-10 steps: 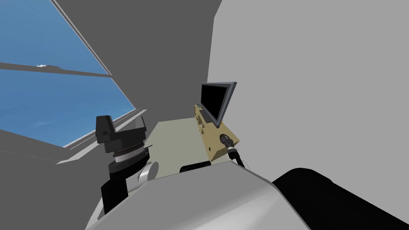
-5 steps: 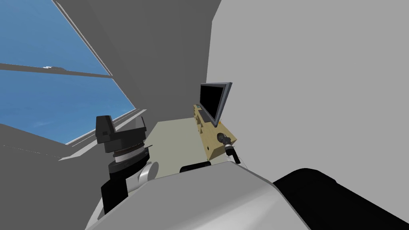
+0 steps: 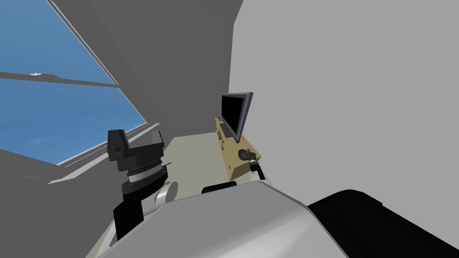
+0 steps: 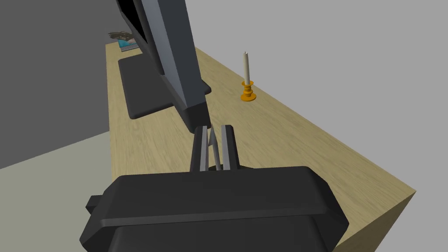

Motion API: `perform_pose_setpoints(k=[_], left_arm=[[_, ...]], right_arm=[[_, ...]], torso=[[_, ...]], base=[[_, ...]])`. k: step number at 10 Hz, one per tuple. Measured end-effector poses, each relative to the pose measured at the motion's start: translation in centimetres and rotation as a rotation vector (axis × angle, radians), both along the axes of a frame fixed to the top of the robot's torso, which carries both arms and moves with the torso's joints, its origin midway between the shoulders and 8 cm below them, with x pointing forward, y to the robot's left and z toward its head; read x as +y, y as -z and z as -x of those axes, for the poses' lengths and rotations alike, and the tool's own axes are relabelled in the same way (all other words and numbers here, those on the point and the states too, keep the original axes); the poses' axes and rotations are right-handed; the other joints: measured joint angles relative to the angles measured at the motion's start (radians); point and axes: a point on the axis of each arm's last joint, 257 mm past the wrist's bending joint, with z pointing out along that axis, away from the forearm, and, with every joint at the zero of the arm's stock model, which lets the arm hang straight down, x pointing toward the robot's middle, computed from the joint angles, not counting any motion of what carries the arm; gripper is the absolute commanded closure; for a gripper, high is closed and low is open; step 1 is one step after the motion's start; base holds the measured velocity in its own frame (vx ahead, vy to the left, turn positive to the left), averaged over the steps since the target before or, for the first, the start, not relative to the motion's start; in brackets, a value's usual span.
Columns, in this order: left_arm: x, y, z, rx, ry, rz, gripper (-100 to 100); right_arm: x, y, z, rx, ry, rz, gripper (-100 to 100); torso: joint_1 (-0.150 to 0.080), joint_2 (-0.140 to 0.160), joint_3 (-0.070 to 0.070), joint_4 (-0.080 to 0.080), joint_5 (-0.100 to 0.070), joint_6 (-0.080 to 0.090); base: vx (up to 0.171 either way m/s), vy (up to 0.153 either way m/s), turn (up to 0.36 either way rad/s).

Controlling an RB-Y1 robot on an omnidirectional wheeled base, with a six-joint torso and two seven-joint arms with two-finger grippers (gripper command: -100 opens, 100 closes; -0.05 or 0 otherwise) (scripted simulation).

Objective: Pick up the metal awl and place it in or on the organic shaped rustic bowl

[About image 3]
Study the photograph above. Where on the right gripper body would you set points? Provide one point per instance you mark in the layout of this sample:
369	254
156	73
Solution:
245	154

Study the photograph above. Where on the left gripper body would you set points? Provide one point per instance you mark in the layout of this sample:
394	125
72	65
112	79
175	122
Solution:
141	156

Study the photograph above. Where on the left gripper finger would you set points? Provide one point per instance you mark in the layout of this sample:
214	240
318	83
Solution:
117	145
158	138

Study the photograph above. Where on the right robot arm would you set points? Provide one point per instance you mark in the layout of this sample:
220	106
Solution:
376	225

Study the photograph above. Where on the light wooden television stand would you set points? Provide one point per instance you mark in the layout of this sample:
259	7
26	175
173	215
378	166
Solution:
235	159

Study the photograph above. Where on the black flat screen television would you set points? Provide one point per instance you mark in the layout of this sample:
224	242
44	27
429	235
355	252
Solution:
232	109

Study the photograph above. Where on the large window with blue sky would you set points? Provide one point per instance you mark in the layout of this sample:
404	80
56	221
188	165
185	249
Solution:
53	114

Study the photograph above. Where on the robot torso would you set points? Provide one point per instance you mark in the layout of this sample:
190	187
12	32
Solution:
229	225

